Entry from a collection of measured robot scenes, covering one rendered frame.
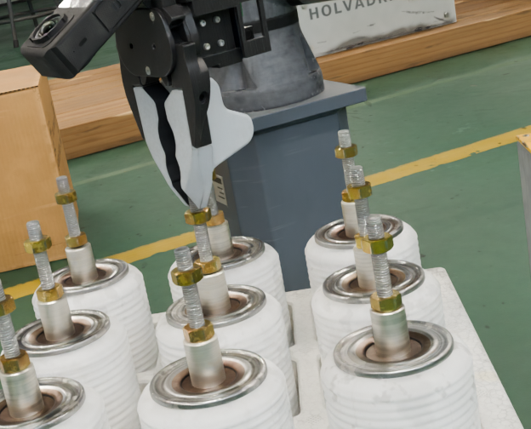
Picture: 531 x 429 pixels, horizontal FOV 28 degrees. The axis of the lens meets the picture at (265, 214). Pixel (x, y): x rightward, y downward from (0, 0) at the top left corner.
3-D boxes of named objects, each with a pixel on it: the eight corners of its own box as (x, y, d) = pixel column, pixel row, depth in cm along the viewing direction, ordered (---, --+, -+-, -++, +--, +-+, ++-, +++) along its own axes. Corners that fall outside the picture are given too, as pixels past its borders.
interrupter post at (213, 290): (211, 305, 79) (202, 265, 78) (238, 306, 78) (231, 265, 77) (195, 318, 77) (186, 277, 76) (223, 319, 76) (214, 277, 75)
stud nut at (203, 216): (206, 224, 75) (203, 213, 74) (184, 226, 75) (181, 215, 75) (214, 215, 76) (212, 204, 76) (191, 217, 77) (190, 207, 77)
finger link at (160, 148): (243, 186, 78) (224, 65, 75) (178, 211, 75) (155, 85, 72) (219, 180, 81) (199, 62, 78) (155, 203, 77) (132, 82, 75)
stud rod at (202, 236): (217, 292, 77) (197, 194, 74) (204, 293, 77) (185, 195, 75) (220, 287, 78) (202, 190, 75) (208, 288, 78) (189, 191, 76)
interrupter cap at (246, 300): (198, 291, 83) (196, 283, 82) (283, 293, 79) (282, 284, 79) (147, 332, 76) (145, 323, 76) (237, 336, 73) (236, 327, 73)
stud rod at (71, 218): (80, 264, 88) (59, 179, 86) (73, 263, 89) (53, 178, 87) (89, 260, 89) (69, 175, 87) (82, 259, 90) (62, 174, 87)
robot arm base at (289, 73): (183, 105, 131) (168, 27, 128) (289, 78, 136) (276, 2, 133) (231, 120, 117) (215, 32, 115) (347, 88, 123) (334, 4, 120)
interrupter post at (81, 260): (76, 289, 88) (67, 253, 87) (69, 282, 90) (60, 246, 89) (103, 281, 89) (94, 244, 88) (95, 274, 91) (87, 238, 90)
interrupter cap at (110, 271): (53, 307, 85) (51, 300, 85) (33, 283, 92) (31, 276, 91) (140, 280, 87) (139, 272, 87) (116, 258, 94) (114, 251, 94)
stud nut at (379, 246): (385, 255, 63) (383, 243, 62) (359, 254, 63) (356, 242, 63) (396, 243, 64) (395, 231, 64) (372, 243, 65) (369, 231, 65)
